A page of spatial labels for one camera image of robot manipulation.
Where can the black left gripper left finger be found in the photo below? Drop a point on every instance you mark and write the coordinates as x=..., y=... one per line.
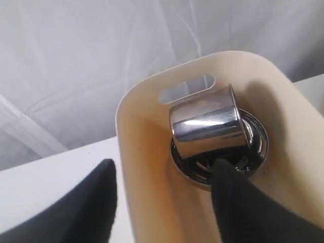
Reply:
x=84, y=214

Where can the cream bin with circle mark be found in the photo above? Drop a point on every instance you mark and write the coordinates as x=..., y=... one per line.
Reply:
x=163, y=205

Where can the stainless steel bowl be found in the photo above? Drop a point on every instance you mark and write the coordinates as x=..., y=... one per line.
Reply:
x=245, y=159

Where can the steel mug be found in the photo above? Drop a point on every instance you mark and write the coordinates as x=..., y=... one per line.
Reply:
x=207, y=122

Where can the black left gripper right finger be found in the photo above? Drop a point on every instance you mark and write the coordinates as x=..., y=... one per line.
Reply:
x=245, y=214

